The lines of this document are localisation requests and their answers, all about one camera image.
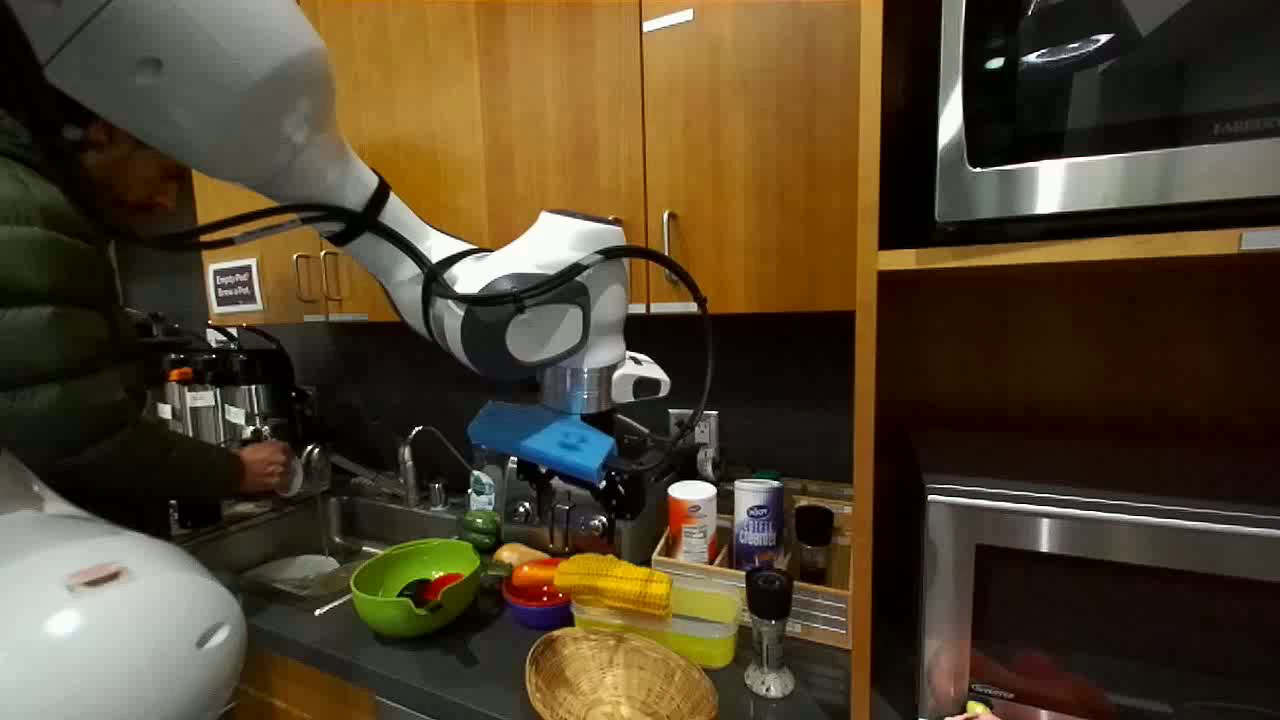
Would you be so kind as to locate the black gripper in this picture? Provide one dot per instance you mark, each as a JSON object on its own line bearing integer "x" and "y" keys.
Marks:
{"x": 632, "y": 478}

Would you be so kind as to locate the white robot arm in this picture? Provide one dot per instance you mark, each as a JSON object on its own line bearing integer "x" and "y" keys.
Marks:
{"x": 240, "y": 88}

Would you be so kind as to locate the person's hand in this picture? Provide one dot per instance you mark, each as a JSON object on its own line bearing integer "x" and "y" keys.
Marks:
{"x": 265, "y": 468}

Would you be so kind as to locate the white red canister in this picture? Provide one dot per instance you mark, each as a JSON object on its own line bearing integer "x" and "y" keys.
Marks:
{"x": 693, "y": 523}

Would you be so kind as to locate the white blue canister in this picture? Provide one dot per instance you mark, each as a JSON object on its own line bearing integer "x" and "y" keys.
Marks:
{"x": 758, "y": 512}

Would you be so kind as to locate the yellow plastic container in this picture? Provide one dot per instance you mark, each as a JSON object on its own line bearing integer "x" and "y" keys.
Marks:
{"x": 684, "y": 609}

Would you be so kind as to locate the orange carrot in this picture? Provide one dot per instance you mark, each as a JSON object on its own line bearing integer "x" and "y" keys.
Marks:
{"x": 532, "y": 577}

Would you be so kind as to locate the brown pear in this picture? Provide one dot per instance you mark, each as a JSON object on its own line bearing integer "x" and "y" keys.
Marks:
{"x": 519, "y": 554}

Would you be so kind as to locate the green bell pepper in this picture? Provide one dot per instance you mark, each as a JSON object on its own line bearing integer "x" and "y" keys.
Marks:
{"x": 480, "y": 531}

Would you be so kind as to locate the pepper grinder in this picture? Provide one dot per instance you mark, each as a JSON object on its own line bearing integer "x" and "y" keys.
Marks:
{"x": 771, "y": 607}

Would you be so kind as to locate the red small bowl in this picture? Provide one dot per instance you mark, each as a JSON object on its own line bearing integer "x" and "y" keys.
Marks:
{"x": 536, "y": 607}

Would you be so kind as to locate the sink faucet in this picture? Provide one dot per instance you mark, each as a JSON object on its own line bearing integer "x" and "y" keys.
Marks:
{"x": 417, "y": 484}

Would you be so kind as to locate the wicker basket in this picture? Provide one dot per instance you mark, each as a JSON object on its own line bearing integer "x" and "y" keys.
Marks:
{"x": 612, "y": 677}

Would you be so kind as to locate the green colander bowl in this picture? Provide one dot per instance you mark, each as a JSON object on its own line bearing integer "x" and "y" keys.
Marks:
{"x": 380, "y": 577}

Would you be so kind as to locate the white plate in sink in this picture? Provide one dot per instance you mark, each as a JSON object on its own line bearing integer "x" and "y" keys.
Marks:
{"x": 296, "y": 575}

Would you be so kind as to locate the steel sink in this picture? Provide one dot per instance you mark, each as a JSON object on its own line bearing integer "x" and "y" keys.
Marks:
{"x": 330, "y": 526}

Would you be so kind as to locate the coffee machine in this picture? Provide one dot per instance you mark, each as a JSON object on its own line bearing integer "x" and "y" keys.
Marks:
{"x": 222, "y": 387}

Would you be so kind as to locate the lower microwave oven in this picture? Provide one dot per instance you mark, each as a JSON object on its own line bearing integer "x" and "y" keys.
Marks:
{"x": 1099, "y": 607}

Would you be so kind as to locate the upper microwave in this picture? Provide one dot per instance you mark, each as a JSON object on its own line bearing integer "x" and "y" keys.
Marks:
{"x": 1104, "y": 107}

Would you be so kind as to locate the person in green jacket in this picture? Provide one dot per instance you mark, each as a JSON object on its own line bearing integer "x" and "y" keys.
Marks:
{"x": 71, "y": 361}

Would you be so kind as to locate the wall outlet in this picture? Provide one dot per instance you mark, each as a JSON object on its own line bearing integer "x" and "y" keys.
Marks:
{"x": 696, "y": 442}

